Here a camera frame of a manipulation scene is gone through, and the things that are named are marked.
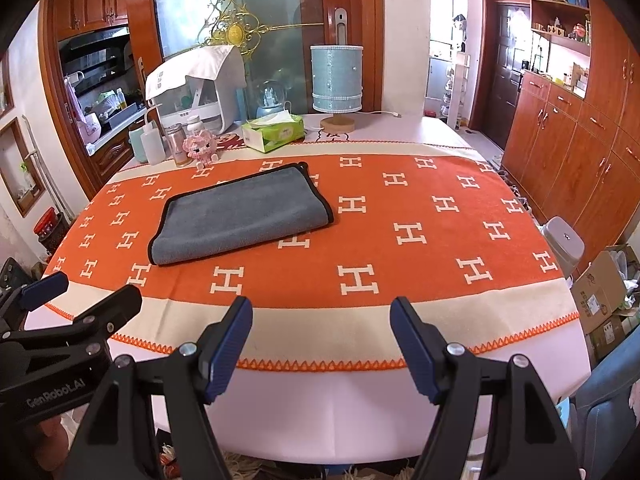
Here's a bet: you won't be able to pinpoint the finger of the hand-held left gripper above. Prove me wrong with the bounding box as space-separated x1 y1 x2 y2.
0 271 70 333
0 284 144 362

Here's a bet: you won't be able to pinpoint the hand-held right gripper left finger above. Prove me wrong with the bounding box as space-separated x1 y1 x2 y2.
75 296 254 480

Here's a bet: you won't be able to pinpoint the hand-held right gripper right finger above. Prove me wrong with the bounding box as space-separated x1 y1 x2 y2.
390 296 571 480

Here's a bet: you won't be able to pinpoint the grey towel with black edge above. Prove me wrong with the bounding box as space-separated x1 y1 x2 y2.
147 161 335 266

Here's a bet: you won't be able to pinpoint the red lidded jar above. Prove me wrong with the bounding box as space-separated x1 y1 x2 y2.
33 207 70 257

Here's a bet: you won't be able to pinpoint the orange printed blanket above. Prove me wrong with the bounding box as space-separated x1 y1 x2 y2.
42 139 581 372

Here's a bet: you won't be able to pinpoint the green cup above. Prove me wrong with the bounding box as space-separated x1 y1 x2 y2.
128 125 149 163

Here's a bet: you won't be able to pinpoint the white squeeze bottle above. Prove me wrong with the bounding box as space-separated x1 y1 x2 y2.
142 105 167 166

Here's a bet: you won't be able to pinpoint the pink jar with metal lid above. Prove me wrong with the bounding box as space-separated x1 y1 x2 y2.
165 123 192 168

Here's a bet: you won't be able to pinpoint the pink block toy figure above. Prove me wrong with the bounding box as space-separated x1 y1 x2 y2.
182 129 221 165

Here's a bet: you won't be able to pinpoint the grey plastic stool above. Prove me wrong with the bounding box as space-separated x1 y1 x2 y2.
540 216 586 277

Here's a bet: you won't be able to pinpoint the open cardboard box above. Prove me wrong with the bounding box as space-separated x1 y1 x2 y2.
570 244 640 335

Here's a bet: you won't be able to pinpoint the cardboard box with label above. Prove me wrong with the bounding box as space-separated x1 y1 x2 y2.
582 310 640 361

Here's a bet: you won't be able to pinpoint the person's blue jeans leg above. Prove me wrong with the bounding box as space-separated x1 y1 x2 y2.
570 330 640 480

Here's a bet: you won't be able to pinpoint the green tissue box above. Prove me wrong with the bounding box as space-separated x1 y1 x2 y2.
242 112 306 154

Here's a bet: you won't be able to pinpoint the white countertop sterilizer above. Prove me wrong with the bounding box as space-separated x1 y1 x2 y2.
145 45 247 135

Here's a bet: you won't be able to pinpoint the black range hood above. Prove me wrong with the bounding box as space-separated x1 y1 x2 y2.
59 27 134 83

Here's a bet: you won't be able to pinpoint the glass snow globe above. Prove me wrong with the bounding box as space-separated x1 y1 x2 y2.
255 80 290 120

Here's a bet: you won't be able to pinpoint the white cloth cover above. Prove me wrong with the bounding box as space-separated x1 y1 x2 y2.
145 45 247 103

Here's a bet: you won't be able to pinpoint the white storage rack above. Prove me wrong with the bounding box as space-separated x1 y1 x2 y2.
444 54 472 129

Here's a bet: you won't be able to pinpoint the blue shade table lamp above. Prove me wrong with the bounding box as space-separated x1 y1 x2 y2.
310 44 364 133

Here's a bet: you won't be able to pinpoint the dark brown entrance door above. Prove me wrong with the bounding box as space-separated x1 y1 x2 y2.
492 2 531 150

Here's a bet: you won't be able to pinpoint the wooden kitchen cabinets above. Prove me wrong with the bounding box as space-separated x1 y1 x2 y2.
50 0 130 41

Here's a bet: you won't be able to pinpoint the gold door ornament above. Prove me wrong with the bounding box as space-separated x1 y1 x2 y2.
197 0 277 55

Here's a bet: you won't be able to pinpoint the glass sliding door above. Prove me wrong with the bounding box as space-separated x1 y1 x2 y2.
125 0 386 117

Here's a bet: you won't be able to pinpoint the wooden wall cabinet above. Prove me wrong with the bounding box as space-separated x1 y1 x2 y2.
500 0 640 267

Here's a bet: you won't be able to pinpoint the silver door handle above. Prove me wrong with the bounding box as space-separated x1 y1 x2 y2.
333 7 349 46

